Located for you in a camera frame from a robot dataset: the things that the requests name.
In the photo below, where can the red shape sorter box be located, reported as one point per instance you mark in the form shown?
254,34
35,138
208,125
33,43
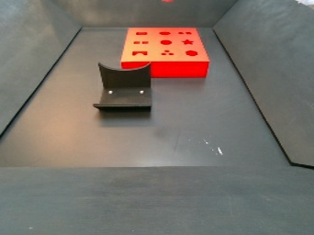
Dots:
172,49

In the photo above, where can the black curved holder stand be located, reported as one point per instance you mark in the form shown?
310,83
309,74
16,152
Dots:
126,88

